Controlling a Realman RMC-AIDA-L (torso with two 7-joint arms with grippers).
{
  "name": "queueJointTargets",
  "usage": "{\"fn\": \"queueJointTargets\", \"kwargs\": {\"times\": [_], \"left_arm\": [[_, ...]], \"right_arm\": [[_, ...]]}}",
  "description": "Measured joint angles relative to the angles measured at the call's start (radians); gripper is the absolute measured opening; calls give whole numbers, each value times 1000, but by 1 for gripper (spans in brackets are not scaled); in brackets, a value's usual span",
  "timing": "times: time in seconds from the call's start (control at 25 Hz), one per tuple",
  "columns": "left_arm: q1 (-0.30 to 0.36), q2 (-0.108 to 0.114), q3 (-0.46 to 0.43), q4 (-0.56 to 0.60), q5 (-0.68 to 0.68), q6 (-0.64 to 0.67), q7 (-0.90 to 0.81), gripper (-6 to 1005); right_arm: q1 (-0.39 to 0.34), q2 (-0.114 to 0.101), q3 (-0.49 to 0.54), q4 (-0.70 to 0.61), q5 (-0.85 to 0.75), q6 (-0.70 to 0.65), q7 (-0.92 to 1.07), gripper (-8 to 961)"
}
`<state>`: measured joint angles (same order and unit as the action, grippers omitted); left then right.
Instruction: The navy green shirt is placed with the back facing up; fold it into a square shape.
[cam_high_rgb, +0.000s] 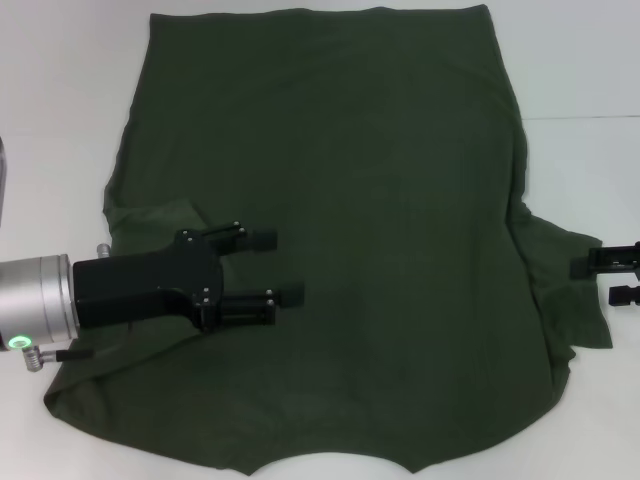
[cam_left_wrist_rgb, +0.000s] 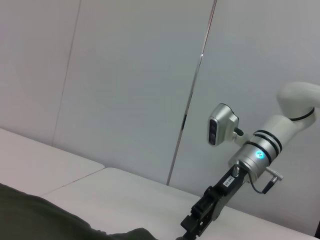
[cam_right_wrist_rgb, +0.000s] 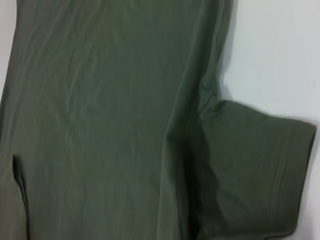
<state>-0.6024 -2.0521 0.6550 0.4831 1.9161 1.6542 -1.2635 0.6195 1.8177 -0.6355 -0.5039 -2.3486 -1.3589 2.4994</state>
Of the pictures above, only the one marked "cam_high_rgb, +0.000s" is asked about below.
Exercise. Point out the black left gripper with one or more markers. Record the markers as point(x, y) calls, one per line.
point(140, 285)

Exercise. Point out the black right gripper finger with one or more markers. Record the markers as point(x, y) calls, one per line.
point(625, 296)
point(615, 262)

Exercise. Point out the dark green shirt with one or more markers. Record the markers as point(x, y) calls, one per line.
point(350, 150)

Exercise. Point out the small silver left wrist knob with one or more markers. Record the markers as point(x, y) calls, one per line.
point(103, 251)

